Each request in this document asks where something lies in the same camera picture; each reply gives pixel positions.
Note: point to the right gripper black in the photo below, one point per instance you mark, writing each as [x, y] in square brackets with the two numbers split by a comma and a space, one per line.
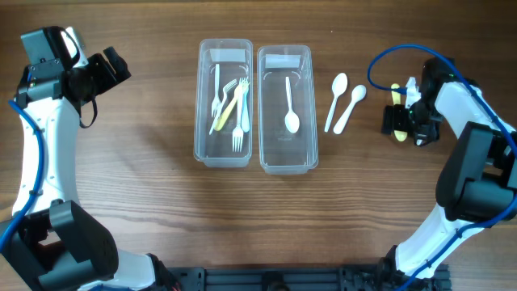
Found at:
[402, 121]

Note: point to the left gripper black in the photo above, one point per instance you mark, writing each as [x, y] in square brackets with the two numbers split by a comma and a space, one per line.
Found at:
[107, 70]

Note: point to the yellow plastic spoon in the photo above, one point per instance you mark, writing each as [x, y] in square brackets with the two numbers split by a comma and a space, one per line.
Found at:
[396, 98]

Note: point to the wide white plastic spoon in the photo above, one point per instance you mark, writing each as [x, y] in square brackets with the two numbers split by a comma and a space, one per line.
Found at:
[357, 94]

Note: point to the white spoon bowl down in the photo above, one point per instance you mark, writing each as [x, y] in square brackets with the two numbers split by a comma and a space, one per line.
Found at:
[291, 120]

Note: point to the slanted white plastic fork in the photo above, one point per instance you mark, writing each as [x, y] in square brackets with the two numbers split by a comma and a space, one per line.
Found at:
[216, 99]

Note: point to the yellow plastic fork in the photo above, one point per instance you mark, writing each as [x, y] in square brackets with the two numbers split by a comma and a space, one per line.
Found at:
[228, 110]

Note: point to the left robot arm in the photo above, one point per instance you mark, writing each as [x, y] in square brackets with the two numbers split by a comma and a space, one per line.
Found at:
[50, 240]

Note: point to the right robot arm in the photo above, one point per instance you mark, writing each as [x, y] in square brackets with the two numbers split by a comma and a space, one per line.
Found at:
[477, 186]

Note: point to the left clear plastic container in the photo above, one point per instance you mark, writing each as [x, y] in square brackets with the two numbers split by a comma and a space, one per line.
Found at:
[235, 57]

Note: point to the clear plastic container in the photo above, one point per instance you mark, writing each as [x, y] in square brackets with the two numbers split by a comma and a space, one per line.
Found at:
[282, 152]
[235, 57]

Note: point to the right clear plastic container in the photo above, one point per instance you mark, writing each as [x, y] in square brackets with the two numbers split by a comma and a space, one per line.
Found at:
[282, 152]

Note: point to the cream plastic spoon leftmost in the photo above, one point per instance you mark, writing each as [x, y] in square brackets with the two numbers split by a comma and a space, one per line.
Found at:
[338, 87]

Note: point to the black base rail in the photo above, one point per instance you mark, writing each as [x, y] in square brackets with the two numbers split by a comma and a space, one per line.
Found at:
[346, 278]

